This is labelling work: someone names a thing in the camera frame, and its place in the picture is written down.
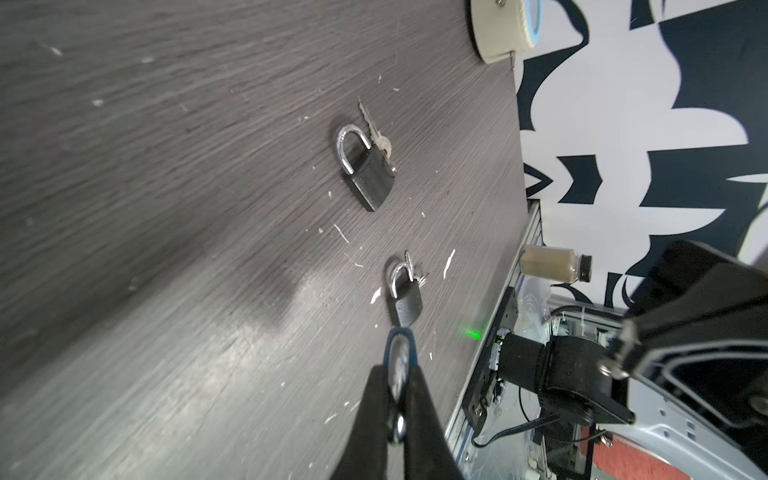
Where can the black padlock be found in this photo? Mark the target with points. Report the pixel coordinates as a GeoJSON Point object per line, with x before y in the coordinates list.
{"type": "Point", "coordinates": [404, 292]}
{"type": "Point", "coordinates": [373, 176]}

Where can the blue padlock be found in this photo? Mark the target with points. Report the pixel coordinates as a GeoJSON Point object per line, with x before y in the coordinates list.
{"type": "Point", "coordinates": [400, 353]}

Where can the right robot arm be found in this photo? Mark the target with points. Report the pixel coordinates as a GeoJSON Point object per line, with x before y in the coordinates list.
{"type": "Point", "coordinates": [563, 373]}

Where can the cream blue alarm clock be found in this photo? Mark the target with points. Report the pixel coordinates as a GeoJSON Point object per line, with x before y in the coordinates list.
{"type": "Point", "coordinates": [503, 28]}

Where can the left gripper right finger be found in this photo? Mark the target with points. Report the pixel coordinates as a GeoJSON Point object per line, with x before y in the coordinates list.
{"type": "Point", "coordinates": [426, 453]}

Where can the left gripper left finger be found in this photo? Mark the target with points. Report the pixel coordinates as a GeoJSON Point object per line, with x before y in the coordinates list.
{"type": "Point", "coordinates": [366, 453]}

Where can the cream bottle black cap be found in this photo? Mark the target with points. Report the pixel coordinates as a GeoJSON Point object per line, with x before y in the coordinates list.
{"type": "Point", "coordinates": [556, 264]}

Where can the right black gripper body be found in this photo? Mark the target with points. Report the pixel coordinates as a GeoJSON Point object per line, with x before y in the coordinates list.
{"type": "Point", "coordinates": [697, 333]}

